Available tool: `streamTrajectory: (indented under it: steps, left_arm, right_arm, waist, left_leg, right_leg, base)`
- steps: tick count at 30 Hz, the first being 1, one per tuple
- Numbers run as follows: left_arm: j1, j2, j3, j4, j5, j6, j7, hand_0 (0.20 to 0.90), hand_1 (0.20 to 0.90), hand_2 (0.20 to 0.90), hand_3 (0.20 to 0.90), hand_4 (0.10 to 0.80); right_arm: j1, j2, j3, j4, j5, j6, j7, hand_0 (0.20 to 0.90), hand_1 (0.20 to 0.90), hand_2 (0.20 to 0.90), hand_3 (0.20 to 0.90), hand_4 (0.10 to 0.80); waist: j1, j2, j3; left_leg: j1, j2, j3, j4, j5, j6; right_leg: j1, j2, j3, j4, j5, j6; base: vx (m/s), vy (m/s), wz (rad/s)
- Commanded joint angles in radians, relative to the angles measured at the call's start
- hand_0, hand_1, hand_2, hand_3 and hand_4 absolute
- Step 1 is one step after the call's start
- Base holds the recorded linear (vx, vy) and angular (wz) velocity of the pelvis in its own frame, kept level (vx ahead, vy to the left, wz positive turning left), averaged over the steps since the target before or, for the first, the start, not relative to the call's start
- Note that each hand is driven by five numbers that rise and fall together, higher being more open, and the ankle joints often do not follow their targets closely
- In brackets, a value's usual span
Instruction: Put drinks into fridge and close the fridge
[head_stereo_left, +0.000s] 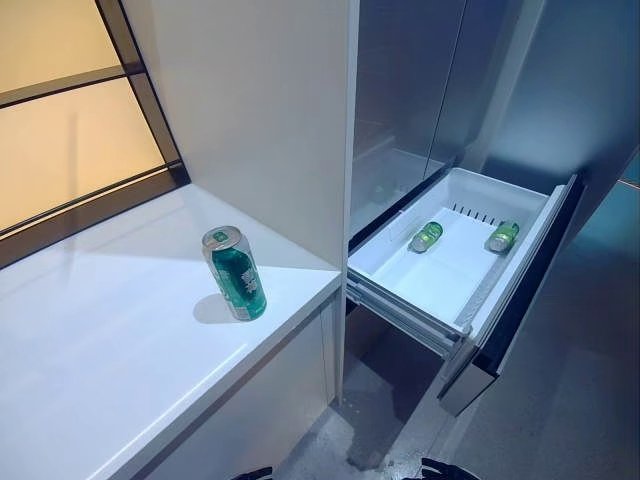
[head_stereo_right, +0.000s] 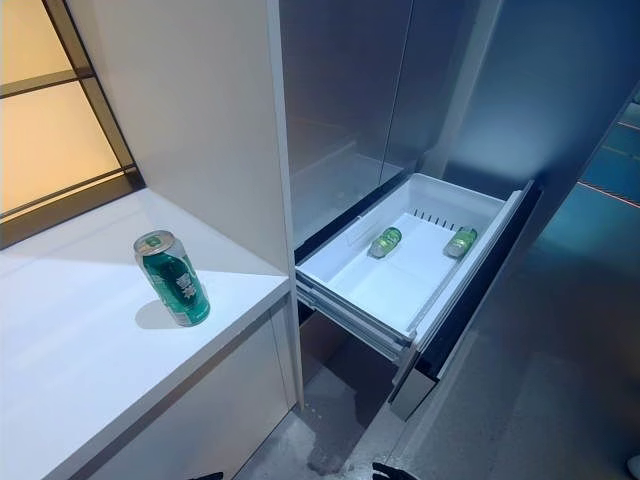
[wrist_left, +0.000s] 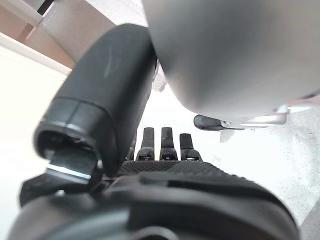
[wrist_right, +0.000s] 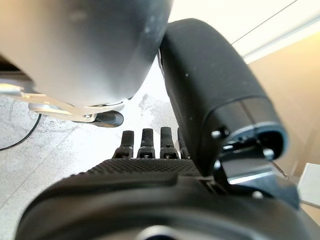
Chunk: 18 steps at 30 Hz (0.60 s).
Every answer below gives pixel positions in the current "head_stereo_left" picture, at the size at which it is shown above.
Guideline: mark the green patterned drink can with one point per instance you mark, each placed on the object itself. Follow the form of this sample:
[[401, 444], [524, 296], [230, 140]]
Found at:
[[240, 280]]

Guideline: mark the white fridge drawer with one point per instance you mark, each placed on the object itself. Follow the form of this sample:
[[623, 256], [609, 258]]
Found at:
[[415, 272]]

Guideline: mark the stainless steel fridge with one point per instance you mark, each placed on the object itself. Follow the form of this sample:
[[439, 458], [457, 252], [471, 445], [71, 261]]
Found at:
[[400, 75]]

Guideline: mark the light green drink can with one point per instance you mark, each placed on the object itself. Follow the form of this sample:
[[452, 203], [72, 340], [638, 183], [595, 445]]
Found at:
[[426, 236], [502, 235]]

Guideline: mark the white counter cabinet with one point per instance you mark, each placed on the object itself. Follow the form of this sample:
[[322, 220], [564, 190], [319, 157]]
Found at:
[[125, 325]]

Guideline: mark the silver robot right leg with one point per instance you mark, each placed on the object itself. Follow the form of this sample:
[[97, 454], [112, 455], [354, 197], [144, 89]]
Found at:
[[445, 470]]

